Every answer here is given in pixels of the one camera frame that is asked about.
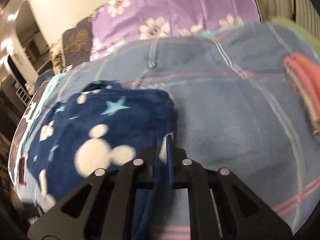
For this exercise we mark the folded pink clothes stack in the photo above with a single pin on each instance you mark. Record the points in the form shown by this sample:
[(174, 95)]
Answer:
[(305, 81)]

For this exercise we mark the green bed sheet edge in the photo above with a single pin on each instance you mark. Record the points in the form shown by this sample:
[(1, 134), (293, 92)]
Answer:
[(306, 36)]

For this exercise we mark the dark patterned pillow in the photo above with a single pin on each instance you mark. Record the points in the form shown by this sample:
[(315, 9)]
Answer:
[(77, 43)]

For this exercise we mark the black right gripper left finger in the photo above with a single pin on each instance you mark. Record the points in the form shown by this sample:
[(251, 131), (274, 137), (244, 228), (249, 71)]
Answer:
[(105, 199)]

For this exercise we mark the purple floral pillow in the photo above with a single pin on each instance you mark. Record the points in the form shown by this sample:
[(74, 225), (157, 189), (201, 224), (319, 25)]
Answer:
[(119, 22)]

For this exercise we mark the grey pleated curtain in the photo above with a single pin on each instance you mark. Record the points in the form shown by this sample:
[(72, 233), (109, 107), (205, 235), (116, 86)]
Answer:
[(304, 12)]

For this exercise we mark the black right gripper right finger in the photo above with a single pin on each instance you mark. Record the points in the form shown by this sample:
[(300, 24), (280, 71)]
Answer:
[(221, 206)]

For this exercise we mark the navy fleece star-print garment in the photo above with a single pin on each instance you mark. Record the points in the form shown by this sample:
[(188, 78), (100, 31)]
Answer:
[(103, 126)]

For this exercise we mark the blue striped bed cover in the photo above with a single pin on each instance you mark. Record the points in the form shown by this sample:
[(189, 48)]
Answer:
[(236, 108)]

